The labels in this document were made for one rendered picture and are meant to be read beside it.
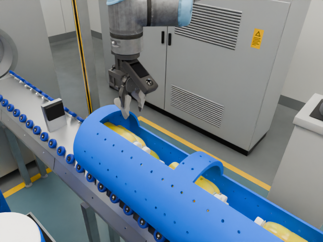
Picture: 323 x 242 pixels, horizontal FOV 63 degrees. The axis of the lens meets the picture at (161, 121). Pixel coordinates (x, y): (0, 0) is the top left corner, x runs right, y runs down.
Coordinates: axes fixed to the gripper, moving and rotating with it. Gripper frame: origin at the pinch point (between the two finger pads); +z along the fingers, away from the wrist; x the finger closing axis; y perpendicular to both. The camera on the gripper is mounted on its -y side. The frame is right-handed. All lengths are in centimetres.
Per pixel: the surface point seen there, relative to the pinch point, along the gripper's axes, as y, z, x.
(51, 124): 59, 32, 4
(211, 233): -38.9, 11.5, 11.7
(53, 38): 446, 119, -197
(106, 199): 5.1, 36.6, 11.7
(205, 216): -35.7, 9.7, 10.1
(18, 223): 9.7, 25.5, 40.3
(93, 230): 29, 87, 8
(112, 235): 30, 109, -4
